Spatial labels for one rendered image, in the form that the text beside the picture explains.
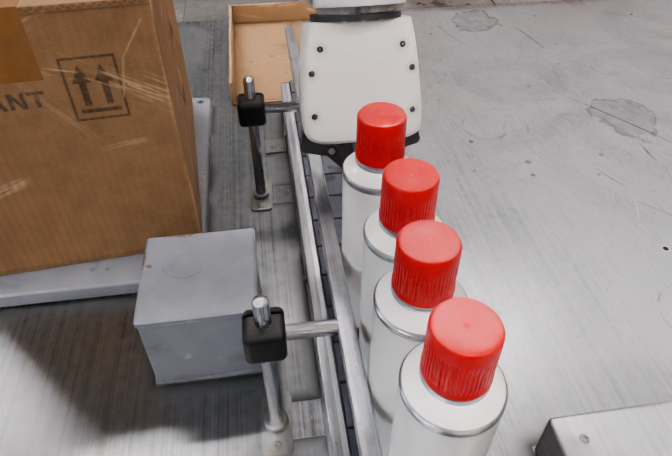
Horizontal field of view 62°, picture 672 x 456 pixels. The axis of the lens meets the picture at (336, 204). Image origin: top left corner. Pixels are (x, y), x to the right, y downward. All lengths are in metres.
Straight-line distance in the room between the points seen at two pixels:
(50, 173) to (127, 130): 0.08
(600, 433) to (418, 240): 0.26
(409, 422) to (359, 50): 0.29
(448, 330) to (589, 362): 0.35
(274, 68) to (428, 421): 0.77
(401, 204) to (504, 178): 0.45
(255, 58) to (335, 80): 0.56
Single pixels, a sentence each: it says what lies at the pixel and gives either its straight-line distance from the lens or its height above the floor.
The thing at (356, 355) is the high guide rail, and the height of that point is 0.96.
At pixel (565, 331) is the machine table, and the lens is 0.60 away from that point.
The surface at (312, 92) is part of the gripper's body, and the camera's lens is 0.46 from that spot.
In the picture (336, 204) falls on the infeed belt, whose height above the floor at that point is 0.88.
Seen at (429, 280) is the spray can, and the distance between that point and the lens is 0.28.
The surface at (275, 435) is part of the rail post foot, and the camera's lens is 0.50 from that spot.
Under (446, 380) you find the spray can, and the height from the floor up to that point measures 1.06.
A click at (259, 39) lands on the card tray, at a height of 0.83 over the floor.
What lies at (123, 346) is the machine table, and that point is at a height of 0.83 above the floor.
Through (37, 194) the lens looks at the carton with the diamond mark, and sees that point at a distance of 0.59.
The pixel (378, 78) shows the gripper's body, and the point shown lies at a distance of 0.47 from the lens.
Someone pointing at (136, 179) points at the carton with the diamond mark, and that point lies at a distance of 0.57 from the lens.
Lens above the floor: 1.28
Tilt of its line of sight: 41 degrees down
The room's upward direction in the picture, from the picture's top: straight up
